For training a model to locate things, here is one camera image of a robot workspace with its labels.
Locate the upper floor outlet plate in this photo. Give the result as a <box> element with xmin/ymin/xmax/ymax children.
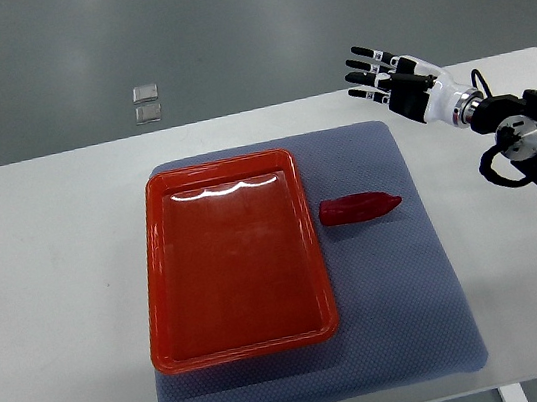
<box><xmin>132</xmin><ymin>83</ymin><xmax>159</xmax><ymax>104</ymax></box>

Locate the red pepper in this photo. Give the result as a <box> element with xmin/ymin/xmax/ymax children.
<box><xmin>318</xmin><ymin>191</ymin><xmax>403</xmax><ymax>227</ymax></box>

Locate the blue-grey foam mat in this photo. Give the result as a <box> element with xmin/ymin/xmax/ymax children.
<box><xmin>151</xmin><ymin>121</ymin><xmax>488</xmax><ymax>402</ymax></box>

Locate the red plastic tray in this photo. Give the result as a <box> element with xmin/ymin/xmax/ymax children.
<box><xmin>145</xmin><ymin>148</ymin><xmax>339</xmax><ymax>376</ymax></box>

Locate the white table leg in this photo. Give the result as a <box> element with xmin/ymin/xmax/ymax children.
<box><xmin>497</xmin><ymin>383</ymin><xmax>529</xmax><ymax>402</ymax></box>

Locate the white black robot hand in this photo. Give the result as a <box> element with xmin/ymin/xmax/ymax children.
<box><xmin>345</xmin><ymin>46</ymin><xmax>490</xmax><ymax>128</ymax></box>

